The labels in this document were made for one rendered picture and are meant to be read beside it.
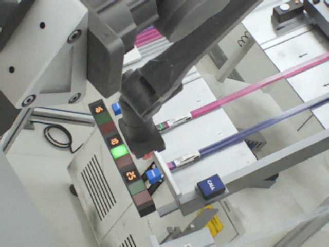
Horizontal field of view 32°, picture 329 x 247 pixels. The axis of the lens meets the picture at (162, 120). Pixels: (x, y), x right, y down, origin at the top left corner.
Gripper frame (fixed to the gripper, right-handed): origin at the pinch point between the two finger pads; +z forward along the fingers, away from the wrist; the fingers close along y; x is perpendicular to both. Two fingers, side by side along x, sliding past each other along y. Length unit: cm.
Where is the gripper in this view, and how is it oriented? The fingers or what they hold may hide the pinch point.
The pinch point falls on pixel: (146, 156)
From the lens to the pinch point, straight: 124.1
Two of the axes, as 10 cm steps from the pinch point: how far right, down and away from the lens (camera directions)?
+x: -9.1, 3.8, -1.7
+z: 1.0, 5.9, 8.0
